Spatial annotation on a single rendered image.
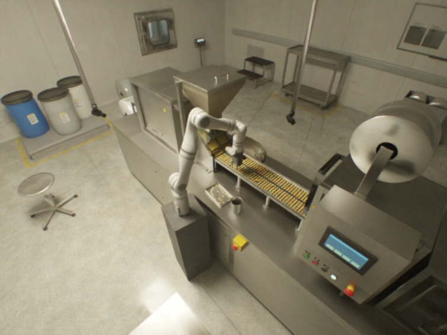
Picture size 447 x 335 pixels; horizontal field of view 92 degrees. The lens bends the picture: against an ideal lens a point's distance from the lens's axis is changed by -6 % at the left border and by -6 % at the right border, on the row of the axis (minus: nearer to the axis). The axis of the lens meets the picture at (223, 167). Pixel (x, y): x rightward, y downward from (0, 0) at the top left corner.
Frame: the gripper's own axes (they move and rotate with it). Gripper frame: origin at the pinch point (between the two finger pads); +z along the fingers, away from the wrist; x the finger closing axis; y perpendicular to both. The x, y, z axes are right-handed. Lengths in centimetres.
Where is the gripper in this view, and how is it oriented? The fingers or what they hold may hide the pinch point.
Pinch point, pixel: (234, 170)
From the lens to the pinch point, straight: 164.7
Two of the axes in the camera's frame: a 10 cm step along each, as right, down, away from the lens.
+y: 8.3, -3.7, 4.1
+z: 0.0, 7.4, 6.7
